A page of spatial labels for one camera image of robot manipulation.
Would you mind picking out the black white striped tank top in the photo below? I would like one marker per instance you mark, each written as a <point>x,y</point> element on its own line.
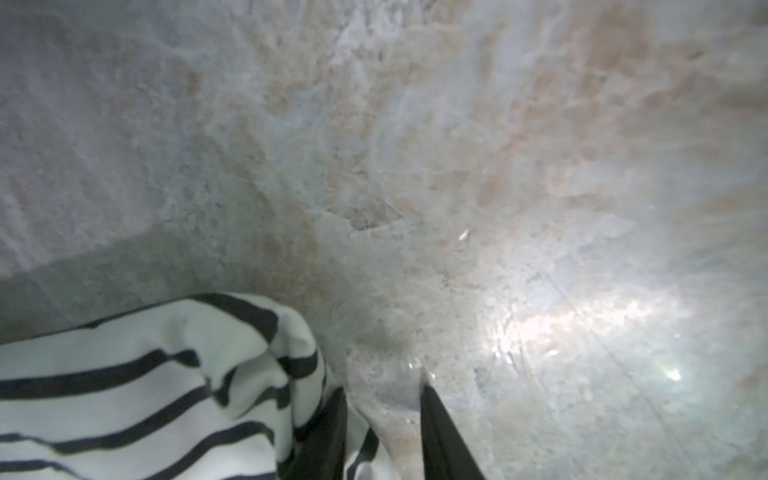
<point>212,386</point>

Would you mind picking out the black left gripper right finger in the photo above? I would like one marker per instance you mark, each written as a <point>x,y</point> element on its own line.
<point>445,454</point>

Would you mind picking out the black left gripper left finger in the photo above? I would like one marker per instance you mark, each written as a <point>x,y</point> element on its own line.
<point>322,456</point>

